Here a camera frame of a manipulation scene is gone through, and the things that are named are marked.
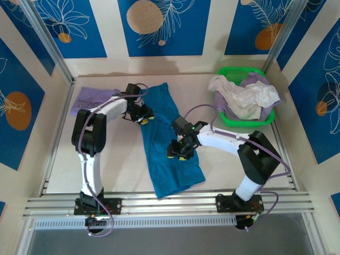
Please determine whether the teal blue t-shirt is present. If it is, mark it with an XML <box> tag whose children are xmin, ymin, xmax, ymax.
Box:
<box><xmin>139</xmin><ymin>82</ymin><xmax>207</xmax><ymax>199</ymax></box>

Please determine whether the aluminium extrusion base beam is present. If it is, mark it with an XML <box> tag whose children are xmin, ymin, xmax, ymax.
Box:
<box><xmin>25</xmin><ymin>190</ymin><xmax>317</xmax><ymax>219</ymax></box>

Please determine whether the lavender t-shirt with dark print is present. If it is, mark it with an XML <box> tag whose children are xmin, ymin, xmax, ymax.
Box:
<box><xmin>70</xmin><ymin>86</ymin><xmax>122</xmax><ymax>117</ymax></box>

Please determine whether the green plastic laundry basket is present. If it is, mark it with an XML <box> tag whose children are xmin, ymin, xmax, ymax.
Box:
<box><xmin>216</xmin><ymin>66</ymin><xmax>276</xmax><ymax>129</ymax></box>

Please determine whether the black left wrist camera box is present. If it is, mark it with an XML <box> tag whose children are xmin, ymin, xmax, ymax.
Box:
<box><xmin>124</xmin><ymin>83</ymin><xmax>142</xmax><ymax>97</ymax></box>

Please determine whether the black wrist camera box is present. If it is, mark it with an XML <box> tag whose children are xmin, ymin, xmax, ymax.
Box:
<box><xmin>124</xmin><ymin>83</ymin><xmax>142</xmax><ymax>97</ymax></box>
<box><xmin>171</xmin><ymin>116</ymin><xmax>192</xmax><ymax>135</ymax></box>

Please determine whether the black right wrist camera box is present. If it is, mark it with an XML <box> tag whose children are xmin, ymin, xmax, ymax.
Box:
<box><xmin>171</xmin><ymin>116</ymin><xmax>192</xmax><ymax>135</ymax></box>

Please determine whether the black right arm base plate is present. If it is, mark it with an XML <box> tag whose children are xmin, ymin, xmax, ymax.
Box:
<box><xmin>215</xmin><ymin>193</ymin><xmax>264</xmax><ymax>214</ymax></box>

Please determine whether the white slotted cable duct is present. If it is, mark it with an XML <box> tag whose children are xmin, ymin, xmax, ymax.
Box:
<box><xmin>34</xmin><ymin>215</ymin><xmax>237</xmax><ymax>230</ymax></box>

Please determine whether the aluminium side rail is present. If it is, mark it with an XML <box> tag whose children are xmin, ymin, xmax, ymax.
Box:
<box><xmin>270</xmin><ymin>122</ymin><xmax>297</xmax><ymax>191</ymax></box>
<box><xmin>38</xmin><ymin>76</ymin><xmax>74</xmax><ymax>197</ymax></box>

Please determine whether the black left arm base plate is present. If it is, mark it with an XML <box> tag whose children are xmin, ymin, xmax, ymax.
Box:
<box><xmin>73</xmin><ymin>198</ymin><xmax>123</xmax><ymax>216</ymax></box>

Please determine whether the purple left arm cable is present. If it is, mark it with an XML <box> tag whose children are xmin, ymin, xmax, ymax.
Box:
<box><xmin>76</xmin><ymin>83</ymin><xmax>149</xmax><ymax>237</ymax></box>

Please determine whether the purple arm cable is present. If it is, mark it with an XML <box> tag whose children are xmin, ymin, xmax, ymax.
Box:
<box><xmin>184</xmin><ymin>104</ymin><xmax>290</xmax><ymax>232</ymax></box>
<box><xmin>76</xmin><ymin>83</ymin><xmax>149</xmax><ymax>237</ymax></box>

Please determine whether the blue floral wall panel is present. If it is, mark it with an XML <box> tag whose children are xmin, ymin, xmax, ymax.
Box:
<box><xmin>118</xmin><ymin>0</ymin><xmax>212</xmax><ymax>57</ymax></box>
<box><xmin>33</xmin><ymin>0</ymin><xmax>108</xmax><ymax>59</ymax></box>
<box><xmin>0</xmin><ymin>37</ymin><xmax>46</xmax><ymax>171</ymax></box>
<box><xmin>288</xmin><ymin>26</ymin><xmax>340</xmax><ymax>164</ymax></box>
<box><xmin>224</xmin><ymin>0</ymin><xmax>293</xmax><ymax>56</ymax></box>

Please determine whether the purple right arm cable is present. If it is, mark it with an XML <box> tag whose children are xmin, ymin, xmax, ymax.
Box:
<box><xmin>184</xmin><ymin>104</ymin><xmax>290</xmax><ymax>232</ymax></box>

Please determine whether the aluminium corner post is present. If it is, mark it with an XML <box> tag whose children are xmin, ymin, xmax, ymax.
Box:
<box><xmin>20</xmin><ymin>0</ymin><xmax>75</xmax><ymax>83</ymax></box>
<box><xmin>264</xmin><ymin>0</ymin><xmax>311</xmax><ymax>72</ymax></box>

